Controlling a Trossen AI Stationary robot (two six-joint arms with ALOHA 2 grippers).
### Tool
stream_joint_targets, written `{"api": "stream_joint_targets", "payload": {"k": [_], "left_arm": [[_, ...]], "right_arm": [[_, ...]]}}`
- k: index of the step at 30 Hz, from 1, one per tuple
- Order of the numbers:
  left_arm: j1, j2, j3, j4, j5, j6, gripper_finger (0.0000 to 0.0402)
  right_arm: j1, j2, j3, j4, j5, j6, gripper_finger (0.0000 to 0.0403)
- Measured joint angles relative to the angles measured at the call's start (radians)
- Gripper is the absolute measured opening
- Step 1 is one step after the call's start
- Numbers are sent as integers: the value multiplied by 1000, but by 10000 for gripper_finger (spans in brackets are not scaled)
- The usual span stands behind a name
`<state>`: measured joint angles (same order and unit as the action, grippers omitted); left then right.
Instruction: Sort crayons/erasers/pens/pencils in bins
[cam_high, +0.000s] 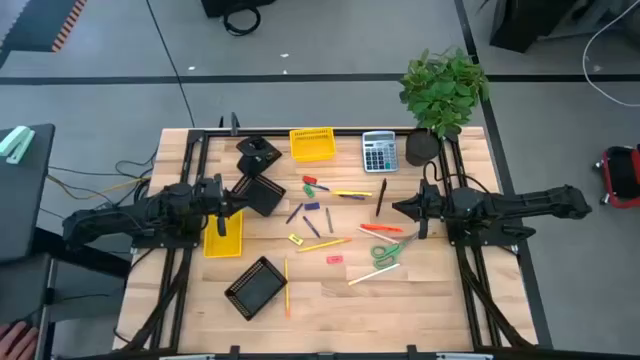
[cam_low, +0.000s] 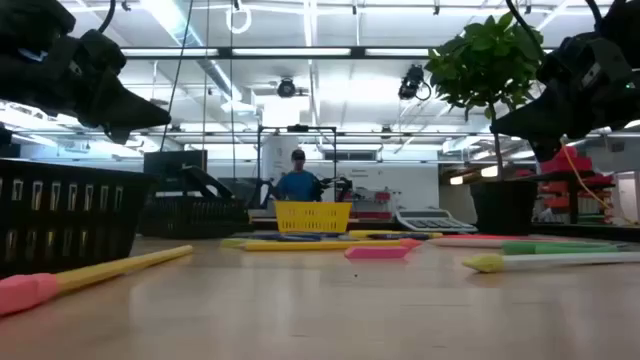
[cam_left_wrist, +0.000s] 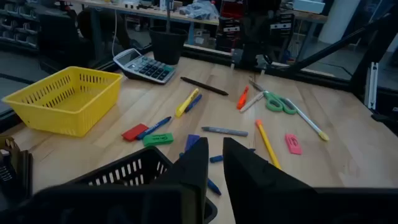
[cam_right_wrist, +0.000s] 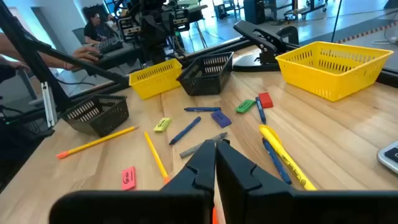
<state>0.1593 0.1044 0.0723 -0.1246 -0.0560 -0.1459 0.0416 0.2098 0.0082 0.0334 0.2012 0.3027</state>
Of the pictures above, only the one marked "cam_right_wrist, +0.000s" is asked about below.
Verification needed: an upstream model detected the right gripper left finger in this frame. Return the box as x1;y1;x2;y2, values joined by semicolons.
49;139;216;224

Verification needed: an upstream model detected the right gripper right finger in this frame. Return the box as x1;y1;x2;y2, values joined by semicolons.
216;139;398;224

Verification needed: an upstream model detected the blue pen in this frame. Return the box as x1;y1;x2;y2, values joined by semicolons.
262;138;293;185

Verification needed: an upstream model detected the grey crayon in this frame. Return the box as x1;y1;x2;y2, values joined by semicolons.
179;132;229;159

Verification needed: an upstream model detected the yellow pencil orange eraser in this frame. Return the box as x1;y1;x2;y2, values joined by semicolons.
144;131;171;184
55;125;139;160

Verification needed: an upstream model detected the yellow highlighter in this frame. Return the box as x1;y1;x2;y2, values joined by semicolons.
258;124;317;192

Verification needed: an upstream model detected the blue crayon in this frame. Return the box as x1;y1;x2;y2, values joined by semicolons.
169;116;202;146
255;96;267;125
183;106;222;113

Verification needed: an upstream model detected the yellow-green eraser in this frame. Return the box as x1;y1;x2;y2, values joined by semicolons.
154;117;172;133

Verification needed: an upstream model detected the person's forearm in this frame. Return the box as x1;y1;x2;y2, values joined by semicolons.
0;32;78;71

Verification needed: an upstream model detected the pink eraser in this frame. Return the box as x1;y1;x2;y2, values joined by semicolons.
121;166;137;191

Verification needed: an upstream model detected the purple eraser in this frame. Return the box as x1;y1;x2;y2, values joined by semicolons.
210;110;233;129

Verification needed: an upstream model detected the green eraser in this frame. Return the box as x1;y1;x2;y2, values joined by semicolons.
234;99;257;114

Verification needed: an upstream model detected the red eraser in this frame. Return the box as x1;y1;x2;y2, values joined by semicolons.
258;91;274;109

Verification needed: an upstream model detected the black plastic bin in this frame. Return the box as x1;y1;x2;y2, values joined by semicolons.
61;95;130;138
176;51;234;96

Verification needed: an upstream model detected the yellow plastic bin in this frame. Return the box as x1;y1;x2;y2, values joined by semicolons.
129;58;183;100
275;40;394;103

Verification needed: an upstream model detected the grey calculator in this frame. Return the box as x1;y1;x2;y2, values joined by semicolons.
377;139;398;175

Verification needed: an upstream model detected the person's hand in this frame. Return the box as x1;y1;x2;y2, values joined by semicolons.
6;60;31;72
71;45;101;63

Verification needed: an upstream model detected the black background robot rig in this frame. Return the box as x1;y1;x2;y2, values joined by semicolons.
114;0;208;65

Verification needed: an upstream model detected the person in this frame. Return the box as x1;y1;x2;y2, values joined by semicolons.
82;5;110;45

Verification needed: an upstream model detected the grey office chair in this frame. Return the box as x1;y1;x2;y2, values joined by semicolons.
72;27;86;44

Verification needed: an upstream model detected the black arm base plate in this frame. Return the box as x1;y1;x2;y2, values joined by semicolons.
232;54;281;73

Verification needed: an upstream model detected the silver metal bracket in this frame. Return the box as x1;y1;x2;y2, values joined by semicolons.
41;81;58;128

